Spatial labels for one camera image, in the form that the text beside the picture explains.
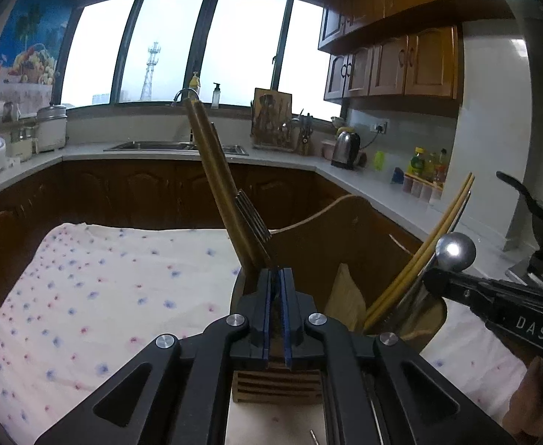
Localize knife block with black handles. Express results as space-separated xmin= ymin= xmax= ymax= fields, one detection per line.
xmin=297 ymin=109 xmax=317 ymax=156

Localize small white cooking pot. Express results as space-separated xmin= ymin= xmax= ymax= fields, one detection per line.
xmin=9 ymin=125 xmax=37 ymax=162

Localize floral white tablecloth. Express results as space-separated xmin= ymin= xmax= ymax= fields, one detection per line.
xmin=0 ymin=222 xmax=532 ymax=445

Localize metal spoon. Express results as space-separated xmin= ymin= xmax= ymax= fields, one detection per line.
xmin=383 ymin=232 xmax=478 ymax=340

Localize steel electric kettle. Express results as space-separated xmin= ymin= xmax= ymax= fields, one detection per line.
xmin=331 ymin=130 xmax=362 ymax=170

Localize steel electric cooker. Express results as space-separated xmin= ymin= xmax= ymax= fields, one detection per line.
xmin=36 ymin=104 xmax=69 ymax=154

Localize chrome faucet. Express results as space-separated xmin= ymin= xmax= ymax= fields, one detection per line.
xmin=171 ymin=87 xmax=201 ymax=144

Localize kitchen window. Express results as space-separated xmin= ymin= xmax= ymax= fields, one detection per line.
xmin=60 ymin=0 xmax=346 ymax=118

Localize dark sauce bottle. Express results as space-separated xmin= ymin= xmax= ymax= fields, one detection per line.
xmin=434 ymin=148 xmax=449 ymax=184

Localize wooden spice jar rack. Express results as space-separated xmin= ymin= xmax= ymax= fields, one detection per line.
xmin=402 ymin=171 xmax=445 ymax=204

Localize green bottle with yellow cap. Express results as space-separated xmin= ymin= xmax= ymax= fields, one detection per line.
xmin=409 ymin=147 xmax=428 ymax=178

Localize metal fork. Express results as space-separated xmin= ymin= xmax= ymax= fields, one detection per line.
xmin=233 ymin=188 xmax=275 ymax=272

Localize wooden upper cabinets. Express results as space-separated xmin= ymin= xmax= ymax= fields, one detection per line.
xmin=318 ymin=0 xmax=523 ymax=105

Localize dark wooden lower cabinets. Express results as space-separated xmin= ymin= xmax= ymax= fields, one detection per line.
xmin=0 ymin=160 xmax=360 ymax=353

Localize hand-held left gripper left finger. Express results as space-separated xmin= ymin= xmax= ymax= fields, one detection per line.
xmin=35 ymin=266 xmax=277 ymax=445

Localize wooden utensil holder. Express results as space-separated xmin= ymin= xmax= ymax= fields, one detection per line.
xmin=229 ymin=195 xmax=448 ymax=405

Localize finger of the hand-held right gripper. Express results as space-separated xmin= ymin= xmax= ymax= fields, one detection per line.
xmin=422 ymin=264 xmax=543 ymax=365

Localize steel lattice tower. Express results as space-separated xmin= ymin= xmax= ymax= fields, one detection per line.
xmin=139 ymin=42 xmax=163 ymax=102

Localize steel kitchen sink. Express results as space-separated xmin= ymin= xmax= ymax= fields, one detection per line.
xmin=104 ymin=140 xmax=250 ymax=157

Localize person's right hand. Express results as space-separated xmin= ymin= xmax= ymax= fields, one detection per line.
xmin=502 ymin=356 xmax=543 ymax=445

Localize fruit wall poster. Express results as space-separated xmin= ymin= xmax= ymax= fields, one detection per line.
xmin=0 ymin=0 xmax=75 ymax=103

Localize wooden knife rack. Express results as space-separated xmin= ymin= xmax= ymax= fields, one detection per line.
xmin=251 ymin=87 xmax=294 ymax=152

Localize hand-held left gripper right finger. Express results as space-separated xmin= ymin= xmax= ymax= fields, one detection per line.
xmin=278 ymin=266 xmax=517 ymax=445

